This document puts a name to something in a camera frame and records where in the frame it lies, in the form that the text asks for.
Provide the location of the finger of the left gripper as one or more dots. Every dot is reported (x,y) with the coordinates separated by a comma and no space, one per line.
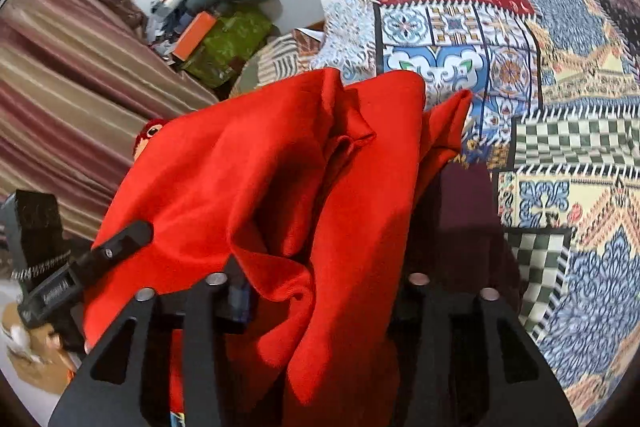
(121,246)

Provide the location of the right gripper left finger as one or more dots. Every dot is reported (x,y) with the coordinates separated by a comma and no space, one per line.
(125,379)

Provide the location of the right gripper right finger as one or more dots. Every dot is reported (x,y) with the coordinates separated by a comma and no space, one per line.
(465,360)

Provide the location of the red zip jacket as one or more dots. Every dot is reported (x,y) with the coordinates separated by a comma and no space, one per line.
(310,184)

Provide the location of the left hand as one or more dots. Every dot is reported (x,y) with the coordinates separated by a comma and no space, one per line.
(42,357)

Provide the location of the maroon folded garment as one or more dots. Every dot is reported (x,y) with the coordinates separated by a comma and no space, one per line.
(456,239)

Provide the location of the red plush toy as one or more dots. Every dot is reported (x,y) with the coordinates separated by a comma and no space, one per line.
(143,138)

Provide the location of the striped brown curtain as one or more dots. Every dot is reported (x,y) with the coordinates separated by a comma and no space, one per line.
(78,83)

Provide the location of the orange box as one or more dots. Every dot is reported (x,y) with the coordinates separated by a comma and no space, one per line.
(193,35)

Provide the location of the green patterned bag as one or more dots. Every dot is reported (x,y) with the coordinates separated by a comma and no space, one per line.
(224,50)

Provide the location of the patchwork patterned quilt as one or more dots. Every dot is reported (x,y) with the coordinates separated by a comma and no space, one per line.
(555,118)

